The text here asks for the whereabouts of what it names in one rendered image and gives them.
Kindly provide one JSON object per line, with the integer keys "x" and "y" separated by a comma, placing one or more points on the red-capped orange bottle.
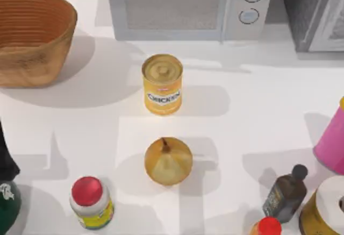
{"x": 267, "y": 227}

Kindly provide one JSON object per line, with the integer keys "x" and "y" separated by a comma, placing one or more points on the yellow onion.
{"x": 168, "y": 162}

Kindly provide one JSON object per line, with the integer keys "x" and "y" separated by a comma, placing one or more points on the yellow can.
{"x": 163, "y": 89}

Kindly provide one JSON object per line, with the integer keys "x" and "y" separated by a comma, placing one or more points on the red-capped white jar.
{"x": 91, "y": 205}

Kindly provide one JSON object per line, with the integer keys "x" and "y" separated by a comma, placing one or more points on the white-lidded yellow tub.
{"x": 328, "y": 208}

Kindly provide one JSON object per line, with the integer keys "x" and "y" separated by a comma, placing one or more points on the pale microwave oven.
{"x": 172, "y": 9}

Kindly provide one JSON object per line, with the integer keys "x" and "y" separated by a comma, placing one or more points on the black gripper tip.
{"x": 6, "y": 159}

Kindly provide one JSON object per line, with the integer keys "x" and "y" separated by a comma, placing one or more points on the dark brown bottle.
{"x": 285, "y": 194}

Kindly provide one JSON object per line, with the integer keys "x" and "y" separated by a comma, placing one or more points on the brown wooden basket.
{"x": 32, "y": 57}

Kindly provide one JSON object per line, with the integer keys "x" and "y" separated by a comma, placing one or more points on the pink cylindrical container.
{"x": 332, "y": 141}

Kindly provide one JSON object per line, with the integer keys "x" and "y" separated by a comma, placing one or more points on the dark green bottle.
{"x": 8, "y": 205}

